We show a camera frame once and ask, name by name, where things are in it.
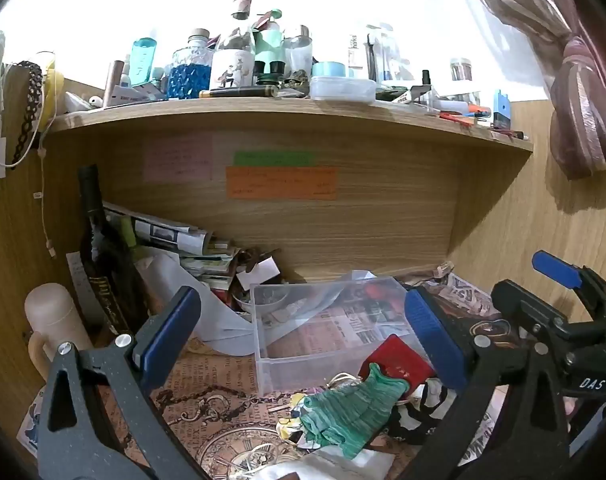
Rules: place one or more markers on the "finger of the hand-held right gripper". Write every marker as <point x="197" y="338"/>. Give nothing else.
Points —
<point x="555" y="267"/>
<point x="520" y="305"/>

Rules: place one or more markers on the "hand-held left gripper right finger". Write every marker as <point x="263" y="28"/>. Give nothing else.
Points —
<point x="433" y="340"/>

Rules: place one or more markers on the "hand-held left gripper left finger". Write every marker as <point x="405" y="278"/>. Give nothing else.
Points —
<point x="170" y="330"/>

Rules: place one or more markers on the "green knitted cloth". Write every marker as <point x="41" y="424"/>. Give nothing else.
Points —
<point x="355" y="410"/>

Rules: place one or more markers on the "clear plastic storage box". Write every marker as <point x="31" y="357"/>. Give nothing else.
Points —
<point x="328" y="325"/>

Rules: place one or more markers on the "white paper sheet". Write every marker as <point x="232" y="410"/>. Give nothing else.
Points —
<point x="193" y="300"/>

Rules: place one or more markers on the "red booklet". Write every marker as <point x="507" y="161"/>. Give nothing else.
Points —
<point x="400" y="360"/>

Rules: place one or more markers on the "black and white cloth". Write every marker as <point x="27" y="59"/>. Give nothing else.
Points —
<point x="423" y="415"/>

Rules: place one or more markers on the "stack of books and papers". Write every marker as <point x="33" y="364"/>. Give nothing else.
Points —
<point x="213" y="265"/>

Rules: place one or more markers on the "dark wine bottle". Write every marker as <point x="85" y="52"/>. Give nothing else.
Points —
<point x="103" y="270"/>

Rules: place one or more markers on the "small white bowl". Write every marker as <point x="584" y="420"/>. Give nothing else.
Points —
<point x="263" y="302"/>

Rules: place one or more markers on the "rolled newspaper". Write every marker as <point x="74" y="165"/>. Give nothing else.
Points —
<point x="153" y="227"/>

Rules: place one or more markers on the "small white box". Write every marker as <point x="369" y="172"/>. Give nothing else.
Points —
<point x="259" y="272"/>

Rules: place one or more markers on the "vintage clock print mat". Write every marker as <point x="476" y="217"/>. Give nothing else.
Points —
<point x="223" y="425"/>

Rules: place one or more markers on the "beige thermos mug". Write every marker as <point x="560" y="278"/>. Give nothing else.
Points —
<point x="53" y="317"/>

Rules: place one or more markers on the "yellow patterned cloth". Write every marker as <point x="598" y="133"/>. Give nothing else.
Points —
<point x="290" y="420"/>

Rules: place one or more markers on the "blue stamp holder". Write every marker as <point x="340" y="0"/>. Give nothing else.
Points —
<point x="502" y="110"/>

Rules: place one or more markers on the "pink sticky note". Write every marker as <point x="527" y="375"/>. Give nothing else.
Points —
<point x="178" y="159"/>

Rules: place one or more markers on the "pink striped curtain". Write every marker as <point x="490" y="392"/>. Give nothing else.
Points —
<point x="578" y="85"/>

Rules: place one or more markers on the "orange sticky note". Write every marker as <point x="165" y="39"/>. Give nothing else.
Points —
<point x="282" y="182"/>

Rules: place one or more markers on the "green sticky note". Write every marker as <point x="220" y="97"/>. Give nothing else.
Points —
<point x="275" y="158"/>

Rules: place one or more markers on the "small glass jar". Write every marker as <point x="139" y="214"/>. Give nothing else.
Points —
<point x="461" y="70"/>

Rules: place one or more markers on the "small black bottle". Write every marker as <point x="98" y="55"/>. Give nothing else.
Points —
<point x="426" y="77"/>

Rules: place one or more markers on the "white carton box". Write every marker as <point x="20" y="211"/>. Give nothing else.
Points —
<point x="133" y="95"/>

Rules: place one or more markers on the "wooden shelf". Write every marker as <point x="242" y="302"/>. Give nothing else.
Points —
<point x="293" y="117"/>

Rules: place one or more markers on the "brown pen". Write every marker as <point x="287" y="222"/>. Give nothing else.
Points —
<point x="238" y="92"/>

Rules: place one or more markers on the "brown cardboard tube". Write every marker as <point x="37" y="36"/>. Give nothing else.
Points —
<point x="116" y="80"/>

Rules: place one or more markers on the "blue patterned glass bottle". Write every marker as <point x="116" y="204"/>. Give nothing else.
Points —
<point x="190" y="72"/>

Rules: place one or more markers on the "black braided band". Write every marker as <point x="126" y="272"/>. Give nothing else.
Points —
<point x="29" y="110"/>

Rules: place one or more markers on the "translucent lidded container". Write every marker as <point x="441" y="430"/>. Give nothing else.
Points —
<point x="343" y="89"/>

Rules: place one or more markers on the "yellow hanging item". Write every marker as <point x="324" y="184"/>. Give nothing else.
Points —
<point x="53" y="90"/>

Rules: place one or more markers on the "teal plastic bottle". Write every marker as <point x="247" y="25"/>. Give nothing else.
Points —
<point x="144" y="62"/>

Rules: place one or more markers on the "clear packaged stationery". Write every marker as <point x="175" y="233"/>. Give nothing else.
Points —
<point x="378" y="52"/>

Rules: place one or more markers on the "illustrated label glass bottle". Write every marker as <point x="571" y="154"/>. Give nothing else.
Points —
<point x="233" y="57"/>

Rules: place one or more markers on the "light blue tape roll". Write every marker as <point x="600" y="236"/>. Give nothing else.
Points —
<point x="329" y="69"/>

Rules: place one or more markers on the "mint green bottle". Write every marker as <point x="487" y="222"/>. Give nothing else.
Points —
<point x="269" y="50"/>

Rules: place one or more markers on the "clear glass jar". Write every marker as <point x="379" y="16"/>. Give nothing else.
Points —
<point x="299" y="55"/>

